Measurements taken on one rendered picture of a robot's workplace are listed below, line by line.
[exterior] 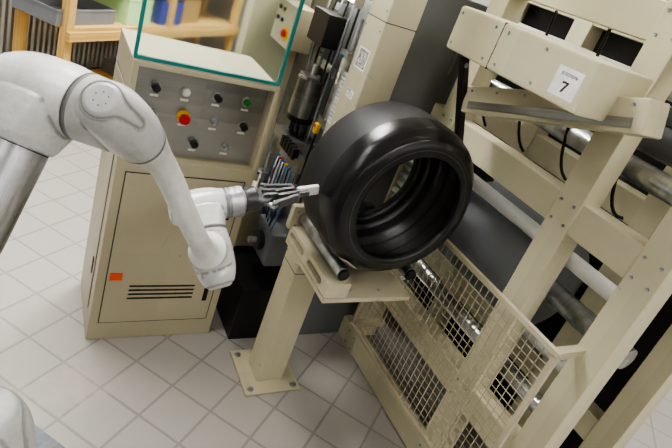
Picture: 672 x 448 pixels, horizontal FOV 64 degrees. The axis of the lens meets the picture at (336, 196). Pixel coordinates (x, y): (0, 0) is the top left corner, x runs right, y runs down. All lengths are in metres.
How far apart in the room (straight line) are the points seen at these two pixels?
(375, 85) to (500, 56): 0.43
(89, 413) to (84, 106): 1.58
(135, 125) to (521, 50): 1.16
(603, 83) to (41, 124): 1.33
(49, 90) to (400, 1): 1.16
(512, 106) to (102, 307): 1.82
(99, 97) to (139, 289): 1.58
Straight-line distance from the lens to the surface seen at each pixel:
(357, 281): 1.97
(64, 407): 2.41
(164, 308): 2.59
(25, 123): 1.10
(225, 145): 2.22
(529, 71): 1.71
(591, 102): 1.62
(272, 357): 2.52
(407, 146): 1.60
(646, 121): 1.64
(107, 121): 1.00
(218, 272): 1.46
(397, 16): 1.88
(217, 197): 1.54
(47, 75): 1.10
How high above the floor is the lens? 1.83
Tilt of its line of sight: 24 degrees down
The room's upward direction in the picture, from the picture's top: 20 degrees clockwise
